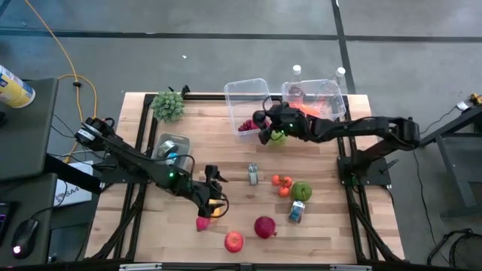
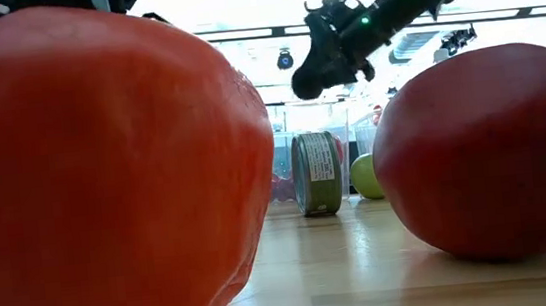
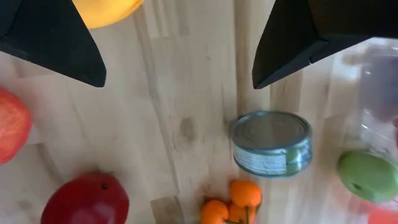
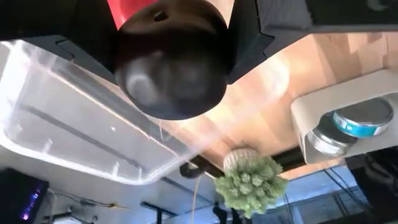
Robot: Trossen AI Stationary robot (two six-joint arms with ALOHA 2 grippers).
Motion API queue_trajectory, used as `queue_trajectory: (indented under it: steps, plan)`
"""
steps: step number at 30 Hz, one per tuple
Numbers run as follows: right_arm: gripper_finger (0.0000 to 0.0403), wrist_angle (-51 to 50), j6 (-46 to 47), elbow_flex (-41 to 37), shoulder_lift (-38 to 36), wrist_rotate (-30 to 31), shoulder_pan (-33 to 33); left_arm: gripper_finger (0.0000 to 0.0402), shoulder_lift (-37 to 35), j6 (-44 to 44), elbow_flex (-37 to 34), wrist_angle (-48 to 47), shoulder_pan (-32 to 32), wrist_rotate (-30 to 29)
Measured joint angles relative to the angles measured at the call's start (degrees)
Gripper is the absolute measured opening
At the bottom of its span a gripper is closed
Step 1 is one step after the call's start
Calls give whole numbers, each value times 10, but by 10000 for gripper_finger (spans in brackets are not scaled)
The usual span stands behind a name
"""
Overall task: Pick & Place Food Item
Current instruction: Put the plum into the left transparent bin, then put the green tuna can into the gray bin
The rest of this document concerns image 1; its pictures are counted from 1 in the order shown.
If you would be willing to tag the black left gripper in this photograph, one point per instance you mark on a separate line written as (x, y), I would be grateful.
(201, 193)

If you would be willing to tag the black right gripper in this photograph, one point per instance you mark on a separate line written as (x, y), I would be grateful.
(290, 120)

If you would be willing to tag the yellow banana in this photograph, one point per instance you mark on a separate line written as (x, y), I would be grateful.
(217, 211)

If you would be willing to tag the green apple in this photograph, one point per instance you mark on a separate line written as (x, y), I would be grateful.
(301, 191)
(280, 140)

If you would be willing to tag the pink fruit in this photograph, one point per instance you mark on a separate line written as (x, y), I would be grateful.
(203, 224)

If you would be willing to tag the green-label tin can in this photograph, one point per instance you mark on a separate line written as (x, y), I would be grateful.
(167, 148)
(253, 175)

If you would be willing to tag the orange plastic bottle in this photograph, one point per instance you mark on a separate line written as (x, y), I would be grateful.
(310, 109)

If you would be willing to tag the clear water bottle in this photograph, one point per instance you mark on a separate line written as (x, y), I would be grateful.
(296, 69)
(340, 71)

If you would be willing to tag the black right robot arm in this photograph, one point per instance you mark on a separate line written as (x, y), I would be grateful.
(357, 126)

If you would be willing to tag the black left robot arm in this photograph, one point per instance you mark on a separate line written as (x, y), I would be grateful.
(132, 160)

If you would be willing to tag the red grape bunch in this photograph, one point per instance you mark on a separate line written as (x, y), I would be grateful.
(246, 125)

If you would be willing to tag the clear plastic bin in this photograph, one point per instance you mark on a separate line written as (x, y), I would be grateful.
(241, 98)
(329, 90)

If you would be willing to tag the red apple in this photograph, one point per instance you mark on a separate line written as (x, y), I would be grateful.
(233, 241)

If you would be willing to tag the dark red pomegranate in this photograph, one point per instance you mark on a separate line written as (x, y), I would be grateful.
(265, 227)

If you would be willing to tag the blue rectangular tin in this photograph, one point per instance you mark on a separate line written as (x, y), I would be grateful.
(297, 212)

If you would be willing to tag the green leafy vegetable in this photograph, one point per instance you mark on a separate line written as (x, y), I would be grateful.
(168, 106)

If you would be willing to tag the white cardboard box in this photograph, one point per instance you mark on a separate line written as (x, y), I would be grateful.
(73, 195)

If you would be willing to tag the black desk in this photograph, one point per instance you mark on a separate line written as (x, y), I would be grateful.
(22, 192)

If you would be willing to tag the black metal stand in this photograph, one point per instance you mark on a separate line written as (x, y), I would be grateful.
(447, 158)

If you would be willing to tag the black computer mouse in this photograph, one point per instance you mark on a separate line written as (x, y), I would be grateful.
(24, 239)

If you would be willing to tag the dark grey side table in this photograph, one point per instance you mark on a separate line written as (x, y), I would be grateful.
(26, 131)

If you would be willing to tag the small white device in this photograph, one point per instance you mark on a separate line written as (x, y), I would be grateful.
(461, 105)

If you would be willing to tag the small yellow tool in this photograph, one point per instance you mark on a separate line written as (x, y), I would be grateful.
(476, 98)

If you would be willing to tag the yellow wipes canister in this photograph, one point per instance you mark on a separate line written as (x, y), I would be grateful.
(13, 88)

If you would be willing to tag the black aluminium table frame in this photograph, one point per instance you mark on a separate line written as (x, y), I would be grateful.
(203, 97)

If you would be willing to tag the black frame knob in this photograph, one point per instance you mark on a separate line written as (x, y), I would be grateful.
(185, 91)

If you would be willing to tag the white frame bracket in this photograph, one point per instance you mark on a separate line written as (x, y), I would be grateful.
(141, 267)
(350, 268)

